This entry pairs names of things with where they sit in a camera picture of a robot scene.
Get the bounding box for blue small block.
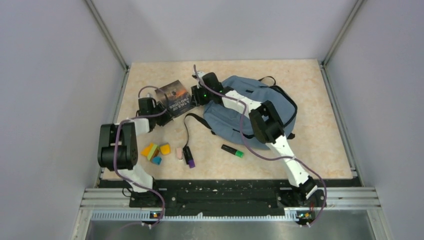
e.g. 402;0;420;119
151;156;162;166

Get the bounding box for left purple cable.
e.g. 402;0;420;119
113;85;167;229

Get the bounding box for green highlighter pen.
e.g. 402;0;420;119
221;144;244;158

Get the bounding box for aluminium frame rail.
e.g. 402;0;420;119
72;180;393;240

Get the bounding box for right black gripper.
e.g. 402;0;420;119
189;84;213;109

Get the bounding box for orange yellow sticky notes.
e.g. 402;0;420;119
140;143;160;161

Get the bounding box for blue student backpack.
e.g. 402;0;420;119
183;75;298;157

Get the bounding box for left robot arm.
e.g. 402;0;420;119
97;96;174;207

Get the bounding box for dark sunset cover book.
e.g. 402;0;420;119
155;80;194;117

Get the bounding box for yellow sharpener block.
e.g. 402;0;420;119
159;143;171;156

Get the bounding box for purple highlighter pen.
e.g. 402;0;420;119
182;145;196;169

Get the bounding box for purple cable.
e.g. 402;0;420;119
193;64;328;228
113;85;167;229

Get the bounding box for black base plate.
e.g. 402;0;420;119
98;179;360;217

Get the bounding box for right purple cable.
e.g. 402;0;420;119
193;64;328;228

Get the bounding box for pink eraser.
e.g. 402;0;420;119
175;147;184;161

